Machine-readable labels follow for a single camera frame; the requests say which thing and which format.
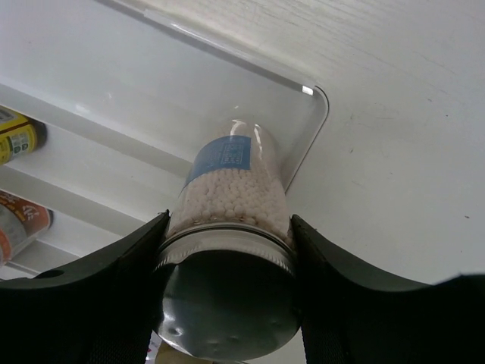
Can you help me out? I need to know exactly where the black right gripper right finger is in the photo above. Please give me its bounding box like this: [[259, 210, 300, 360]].
[[291, 216, 484, 363]]

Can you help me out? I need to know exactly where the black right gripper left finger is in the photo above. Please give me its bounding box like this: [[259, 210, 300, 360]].
[[1, 212, 169, 363]]

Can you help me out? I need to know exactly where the white-lid spice jar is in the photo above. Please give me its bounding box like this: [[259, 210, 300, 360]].
[[1, 190, 53, 266]]

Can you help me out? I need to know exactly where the blue-label salt shaker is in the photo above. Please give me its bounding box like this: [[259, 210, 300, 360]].
[[155, 118, 300, 361]]

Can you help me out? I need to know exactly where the yellow-label sauce bottle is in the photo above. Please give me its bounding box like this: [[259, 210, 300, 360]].
[[1, 106, 48, 165]]

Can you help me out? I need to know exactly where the white divided tray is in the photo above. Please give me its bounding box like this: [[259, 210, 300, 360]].
[[1, 1, 329, 280]]

